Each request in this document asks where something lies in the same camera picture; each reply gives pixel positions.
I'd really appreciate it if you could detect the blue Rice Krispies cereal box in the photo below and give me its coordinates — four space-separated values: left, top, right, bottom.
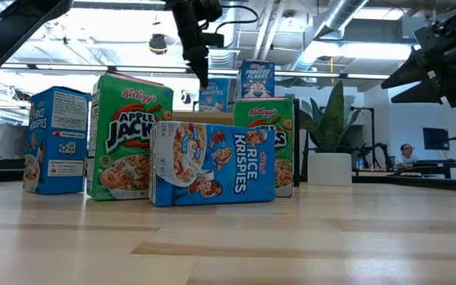
147 120 277 207
199 77 232 113
22 85 91 196

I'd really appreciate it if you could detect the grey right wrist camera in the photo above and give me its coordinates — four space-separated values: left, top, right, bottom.
414 24 439 51

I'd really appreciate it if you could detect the black aluminium table frame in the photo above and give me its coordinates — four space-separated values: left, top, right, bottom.
351 173 456 194

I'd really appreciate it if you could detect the black dome ceiling camera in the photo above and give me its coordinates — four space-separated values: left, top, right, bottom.
148 33 169 55

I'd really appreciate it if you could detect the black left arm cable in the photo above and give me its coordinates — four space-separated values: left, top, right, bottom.
214 4 260 35

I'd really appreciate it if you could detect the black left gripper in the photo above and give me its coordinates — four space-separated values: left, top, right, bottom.
170 0 210 89

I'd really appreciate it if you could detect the black monitor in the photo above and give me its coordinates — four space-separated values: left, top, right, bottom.
423 127 450 151

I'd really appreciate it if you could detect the blue Frosted Flakes cereal box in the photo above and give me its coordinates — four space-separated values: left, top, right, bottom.
238 59 276 100

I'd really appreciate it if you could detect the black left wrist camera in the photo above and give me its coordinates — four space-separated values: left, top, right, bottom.
202 32 226 48

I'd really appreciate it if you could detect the person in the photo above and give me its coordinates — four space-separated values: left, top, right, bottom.
393 142 421 167

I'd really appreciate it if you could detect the dark background desk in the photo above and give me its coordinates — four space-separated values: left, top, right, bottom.
352 159 456 179

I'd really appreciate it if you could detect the snake plant in white pot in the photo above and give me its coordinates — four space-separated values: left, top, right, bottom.
298 80 363 187

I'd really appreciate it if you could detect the wooden shelf black metal frame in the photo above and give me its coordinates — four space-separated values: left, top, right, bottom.
171 94 302 188

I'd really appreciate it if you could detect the black metal stand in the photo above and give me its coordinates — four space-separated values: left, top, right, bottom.
350 105 376 151

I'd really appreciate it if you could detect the silver ceiling duct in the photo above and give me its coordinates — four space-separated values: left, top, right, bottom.
313 0 371 40

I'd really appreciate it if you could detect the green Apple Jacks cereal box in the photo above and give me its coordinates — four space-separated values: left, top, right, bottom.
86 72 174 202
233 97 295 198

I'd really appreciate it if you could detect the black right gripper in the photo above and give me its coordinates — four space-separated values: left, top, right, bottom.
381 30 456 108

